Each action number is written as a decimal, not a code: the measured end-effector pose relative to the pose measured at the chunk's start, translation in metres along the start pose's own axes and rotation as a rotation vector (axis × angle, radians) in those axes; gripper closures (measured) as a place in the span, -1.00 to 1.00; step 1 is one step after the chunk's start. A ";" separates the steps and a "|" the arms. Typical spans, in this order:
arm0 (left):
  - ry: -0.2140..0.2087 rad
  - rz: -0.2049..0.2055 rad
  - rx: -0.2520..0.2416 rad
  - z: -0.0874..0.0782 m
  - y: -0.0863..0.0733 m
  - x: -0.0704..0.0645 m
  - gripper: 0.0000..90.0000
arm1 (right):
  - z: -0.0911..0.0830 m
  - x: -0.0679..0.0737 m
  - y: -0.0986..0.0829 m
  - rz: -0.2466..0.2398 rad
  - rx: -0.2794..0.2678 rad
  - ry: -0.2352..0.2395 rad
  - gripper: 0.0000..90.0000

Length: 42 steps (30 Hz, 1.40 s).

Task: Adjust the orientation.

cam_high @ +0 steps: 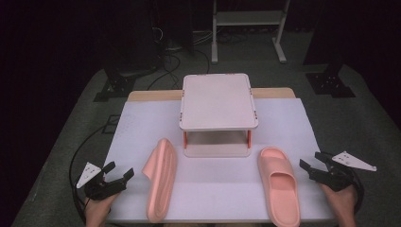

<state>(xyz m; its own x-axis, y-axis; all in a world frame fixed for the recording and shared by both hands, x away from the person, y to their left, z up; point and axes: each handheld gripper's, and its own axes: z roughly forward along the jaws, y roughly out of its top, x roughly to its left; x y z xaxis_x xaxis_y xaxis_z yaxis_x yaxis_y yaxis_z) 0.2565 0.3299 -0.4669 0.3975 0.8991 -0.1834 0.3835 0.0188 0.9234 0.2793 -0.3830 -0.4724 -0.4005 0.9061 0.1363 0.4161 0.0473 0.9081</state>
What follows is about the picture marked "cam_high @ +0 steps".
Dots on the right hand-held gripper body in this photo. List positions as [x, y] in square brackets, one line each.
[334, 178]

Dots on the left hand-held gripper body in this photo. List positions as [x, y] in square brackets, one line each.
[101, 188]

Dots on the pink rubber slipper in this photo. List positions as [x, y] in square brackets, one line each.
[280, 189]
[162, 179]

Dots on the white two-tier shoe rack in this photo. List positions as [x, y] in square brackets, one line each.
[218, 102]

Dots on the person's left hand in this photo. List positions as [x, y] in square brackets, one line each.
[96, 211]

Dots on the person's right hand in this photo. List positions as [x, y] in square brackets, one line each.
[342, 205]

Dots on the black stand base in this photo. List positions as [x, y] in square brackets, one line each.
[329, 83]
[115, 86]

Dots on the white table sheet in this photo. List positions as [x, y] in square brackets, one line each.
[217, 189]

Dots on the white metal stand frame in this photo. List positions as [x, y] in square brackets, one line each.
[249, 18]

